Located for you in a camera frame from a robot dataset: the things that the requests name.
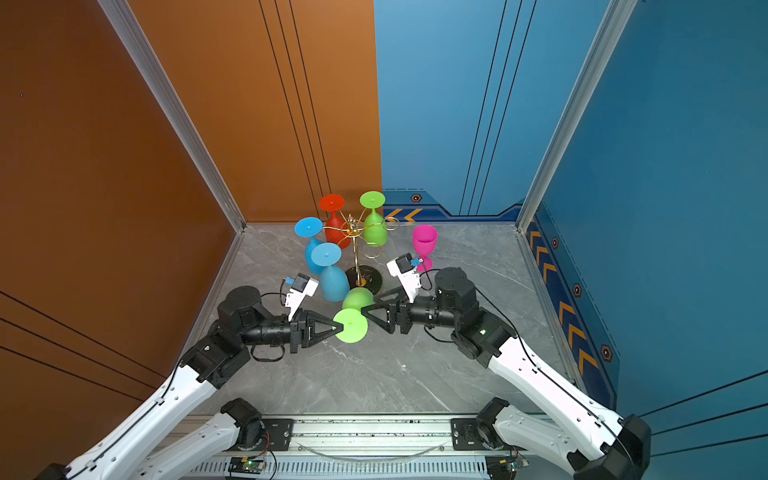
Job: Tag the green circuit board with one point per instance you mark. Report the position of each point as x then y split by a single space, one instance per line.
246 466
504 468

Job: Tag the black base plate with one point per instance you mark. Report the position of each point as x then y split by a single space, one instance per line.
267 434
468 434

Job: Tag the blue wine glass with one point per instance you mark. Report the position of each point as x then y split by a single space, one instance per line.
309 228
333 280

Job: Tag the left aluminium corner post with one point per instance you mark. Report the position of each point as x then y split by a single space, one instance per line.
129 31

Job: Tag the aluminium front rail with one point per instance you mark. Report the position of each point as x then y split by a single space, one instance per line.
361 447

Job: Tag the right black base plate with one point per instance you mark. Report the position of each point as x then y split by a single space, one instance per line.
468 434

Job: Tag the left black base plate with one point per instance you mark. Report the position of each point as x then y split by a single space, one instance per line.
267 434

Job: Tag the right green circuit board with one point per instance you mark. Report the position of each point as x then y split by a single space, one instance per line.
504 468

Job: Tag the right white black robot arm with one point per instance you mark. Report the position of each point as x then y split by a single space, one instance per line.
580 435

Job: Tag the magenta wine glass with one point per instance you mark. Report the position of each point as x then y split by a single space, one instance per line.
425 239

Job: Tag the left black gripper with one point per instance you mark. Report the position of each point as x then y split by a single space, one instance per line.
302 329

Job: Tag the gold wine glass rack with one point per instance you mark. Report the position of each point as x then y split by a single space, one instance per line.
360 274

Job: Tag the aluminium corner post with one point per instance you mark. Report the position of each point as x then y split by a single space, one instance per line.
129 31
606 39

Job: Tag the green wine glass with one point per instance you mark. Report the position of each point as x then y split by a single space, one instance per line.
375 232
355 324

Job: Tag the left green circuit board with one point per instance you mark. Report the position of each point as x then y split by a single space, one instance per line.
246 466

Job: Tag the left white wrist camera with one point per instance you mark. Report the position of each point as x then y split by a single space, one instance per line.
300 287

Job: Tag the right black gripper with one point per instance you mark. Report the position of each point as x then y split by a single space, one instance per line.
396 310

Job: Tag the red wine glass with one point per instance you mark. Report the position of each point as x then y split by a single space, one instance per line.
336 227

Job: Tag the right aluminium corner post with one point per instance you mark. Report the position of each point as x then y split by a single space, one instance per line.
606 39

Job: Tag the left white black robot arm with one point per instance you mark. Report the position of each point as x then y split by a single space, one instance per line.
130 450

